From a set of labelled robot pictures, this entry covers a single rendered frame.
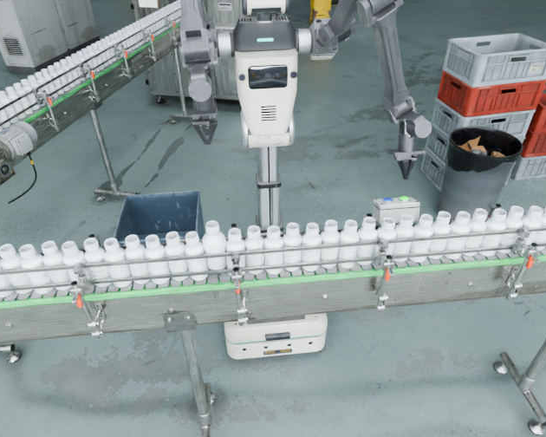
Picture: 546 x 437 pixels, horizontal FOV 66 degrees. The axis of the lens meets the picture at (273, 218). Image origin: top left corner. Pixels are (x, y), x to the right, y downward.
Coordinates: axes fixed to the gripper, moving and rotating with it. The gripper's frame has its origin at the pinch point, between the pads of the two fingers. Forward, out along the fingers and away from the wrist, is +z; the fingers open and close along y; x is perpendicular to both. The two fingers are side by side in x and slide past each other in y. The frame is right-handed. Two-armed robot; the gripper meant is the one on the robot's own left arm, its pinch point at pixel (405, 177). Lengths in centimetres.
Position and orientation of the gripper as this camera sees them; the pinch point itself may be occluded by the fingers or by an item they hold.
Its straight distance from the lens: 152.4
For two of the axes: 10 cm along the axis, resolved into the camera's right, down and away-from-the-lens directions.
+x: -1.0, -3.0, 9.5
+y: 9.9, -0.8, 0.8
